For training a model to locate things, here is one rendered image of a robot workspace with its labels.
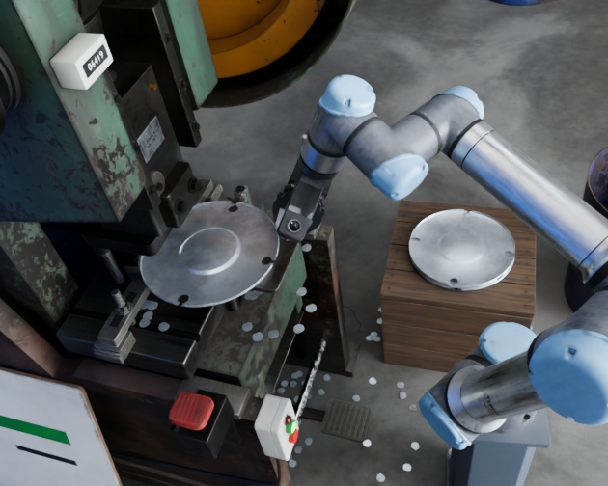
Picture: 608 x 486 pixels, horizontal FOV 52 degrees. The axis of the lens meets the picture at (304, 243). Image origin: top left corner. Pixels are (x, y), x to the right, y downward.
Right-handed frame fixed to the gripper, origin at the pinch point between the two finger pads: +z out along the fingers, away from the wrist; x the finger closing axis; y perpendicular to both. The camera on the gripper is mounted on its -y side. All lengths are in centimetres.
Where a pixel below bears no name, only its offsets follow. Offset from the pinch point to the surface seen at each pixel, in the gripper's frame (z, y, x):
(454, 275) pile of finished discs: 33, 37, -48
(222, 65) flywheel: -3.5, 35.2, 25.8
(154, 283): 18.6, -8.4, 20.4
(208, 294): 13.6, -9.2, 9.5
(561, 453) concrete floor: 53, 9, -93
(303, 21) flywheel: -21.7, 34.1, 12.3
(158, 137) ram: -7.8, 4.3, 27.9
